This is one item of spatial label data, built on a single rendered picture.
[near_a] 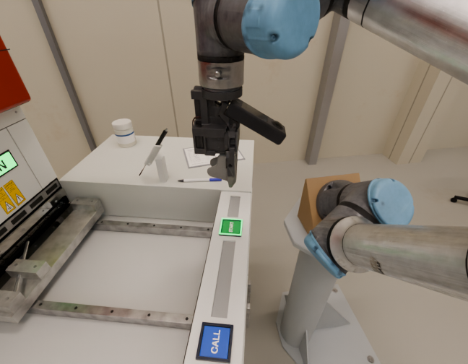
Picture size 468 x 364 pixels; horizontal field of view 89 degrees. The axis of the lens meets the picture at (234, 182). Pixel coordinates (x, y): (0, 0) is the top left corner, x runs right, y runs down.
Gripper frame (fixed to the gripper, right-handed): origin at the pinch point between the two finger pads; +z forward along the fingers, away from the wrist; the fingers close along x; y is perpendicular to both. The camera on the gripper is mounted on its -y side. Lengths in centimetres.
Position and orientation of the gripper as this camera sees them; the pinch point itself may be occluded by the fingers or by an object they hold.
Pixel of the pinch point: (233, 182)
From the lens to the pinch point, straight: 52.7
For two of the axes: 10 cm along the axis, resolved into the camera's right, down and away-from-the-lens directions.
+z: 0.0, 8.1, 5.9
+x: -0.9, 5.9, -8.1
